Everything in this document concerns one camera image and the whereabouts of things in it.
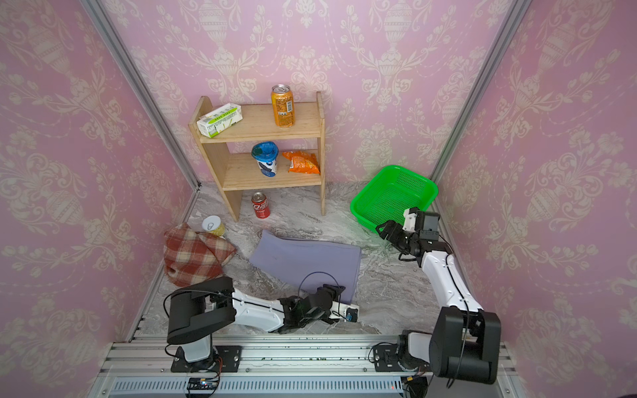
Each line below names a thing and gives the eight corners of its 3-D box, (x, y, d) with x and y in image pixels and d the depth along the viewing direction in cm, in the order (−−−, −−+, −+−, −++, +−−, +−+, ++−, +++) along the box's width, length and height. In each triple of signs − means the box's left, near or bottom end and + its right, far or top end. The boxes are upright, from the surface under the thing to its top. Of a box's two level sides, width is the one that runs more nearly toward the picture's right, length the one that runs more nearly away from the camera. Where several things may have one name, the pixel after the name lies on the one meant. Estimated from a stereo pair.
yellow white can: (204, 238, 104) (198, 230, 99) (209, 223, 109) (204, 215, 104) (222, 238, 104) (217, 230, 99) (227, 223, 109) (222, 215, 104)
